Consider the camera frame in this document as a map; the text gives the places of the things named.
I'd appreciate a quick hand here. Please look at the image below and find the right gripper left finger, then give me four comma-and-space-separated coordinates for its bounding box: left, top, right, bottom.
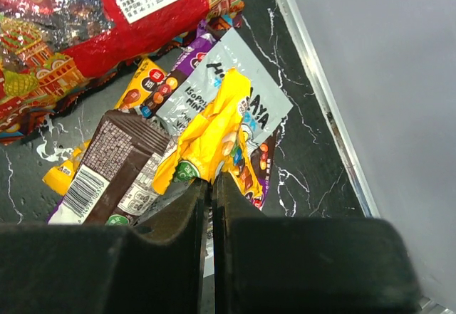
1, 181, 209, 313

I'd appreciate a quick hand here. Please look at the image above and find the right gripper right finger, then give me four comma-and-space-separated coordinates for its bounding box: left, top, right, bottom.
212, 173, 422, 313

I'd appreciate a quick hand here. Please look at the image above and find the brown candy packet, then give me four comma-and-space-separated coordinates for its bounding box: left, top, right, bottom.
48, 110, 170, 225

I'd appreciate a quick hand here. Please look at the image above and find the yellow candy packet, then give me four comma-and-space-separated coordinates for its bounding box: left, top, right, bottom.
152, 68, 251, 195
42, 58, 167, 196

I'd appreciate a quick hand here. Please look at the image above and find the purple candy packet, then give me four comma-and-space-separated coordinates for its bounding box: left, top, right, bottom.
139, 20, 220, 118

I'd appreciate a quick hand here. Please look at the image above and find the large red snack bag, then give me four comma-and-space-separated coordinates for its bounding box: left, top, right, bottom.
1, 0, 244, 145

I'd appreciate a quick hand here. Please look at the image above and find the silver snack packet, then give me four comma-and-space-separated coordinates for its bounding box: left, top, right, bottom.
228, 129, 279, 211

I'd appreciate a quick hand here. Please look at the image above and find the aluminium frame rail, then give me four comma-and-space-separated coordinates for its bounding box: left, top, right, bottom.
277, 0, 380, 218

